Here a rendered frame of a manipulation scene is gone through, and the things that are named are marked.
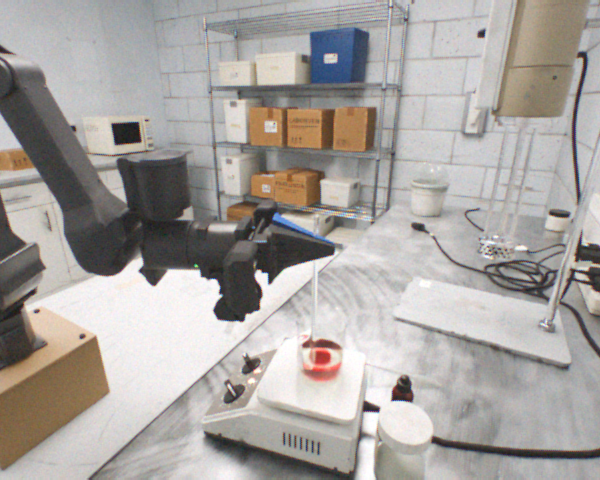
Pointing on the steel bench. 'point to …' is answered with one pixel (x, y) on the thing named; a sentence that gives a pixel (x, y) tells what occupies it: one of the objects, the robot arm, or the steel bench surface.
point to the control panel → (243, 384)
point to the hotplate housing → (292, 432)
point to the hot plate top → (341, 399)
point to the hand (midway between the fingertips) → (303, 248)
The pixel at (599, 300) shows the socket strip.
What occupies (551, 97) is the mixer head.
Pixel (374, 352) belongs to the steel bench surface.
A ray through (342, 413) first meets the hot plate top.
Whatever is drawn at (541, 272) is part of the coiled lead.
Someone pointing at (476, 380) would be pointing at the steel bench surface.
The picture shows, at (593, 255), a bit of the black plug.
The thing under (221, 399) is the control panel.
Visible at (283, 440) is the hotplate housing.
